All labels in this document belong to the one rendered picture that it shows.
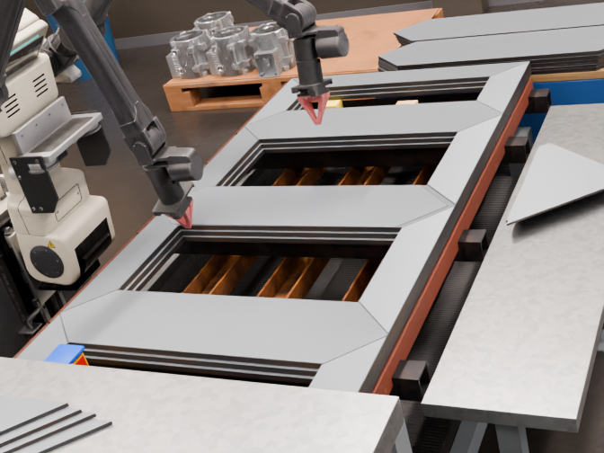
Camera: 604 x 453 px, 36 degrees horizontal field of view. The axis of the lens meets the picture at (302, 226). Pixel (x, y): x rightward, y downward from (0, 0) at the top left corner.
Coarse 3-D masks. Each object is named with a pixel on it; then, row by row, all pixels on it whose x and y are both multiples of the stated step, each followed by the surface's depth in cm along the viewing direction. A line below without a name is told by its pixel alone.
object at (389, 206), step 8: (384, 192) 206; (392, 192) 205; (400, 192) 205; (408, 192) 204; (376, 200) 204; (384, 200) 203; (392, 200) 202; (400, 200) 201; (408, 200) 200; (376, 208) 201; (384, 208) 200; (392, 208) 199; (400, 208) 199; (368, 216) 199; (376, 216) 198; (384, 216) 197; (392, 216) 196; (400, 216) 195; (360, 224) 196; (368, 224) 196; (376, 224) 195; (384, 224) 194; (392, 224) 193
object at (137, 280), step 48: (336, 96) 271; (384, 96) 265; (288, 144) 246; (336, 144) 240; (384, 144) 234; (432, 144) 228; (432, 192) 201; (192, 240) 216; (240, 240) 210; (288, 240) 204; (336, 240) 198; (384, 240) 193
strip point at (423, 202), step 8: (416, 192) 203; (424, 192) 202; (416, 200) 200; (424, 200) 199; (432, 200) 198; (440, 200) 197; (408, 208) 198; (416, 208) 197; (424, 208) 196; (432, 208) 195; (440, 208) 194; (408, 216) 195; (416, 216) 194; (400, 224) 193
